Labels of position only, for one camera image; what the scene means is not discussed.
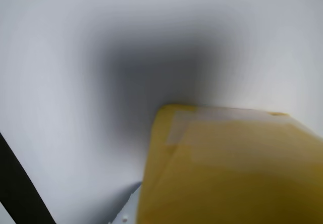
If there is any dark mat with WRO print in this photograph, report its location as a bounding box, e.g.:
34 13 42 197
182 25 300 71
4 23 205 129
0 132 57 224

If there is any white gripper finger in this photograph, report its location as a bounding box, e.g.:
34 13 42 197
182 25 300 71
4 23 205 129
108 180 144 224

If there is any yellow paper box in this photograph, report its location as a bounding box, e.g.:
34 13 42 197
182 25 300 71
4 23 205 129
136 104 323 224

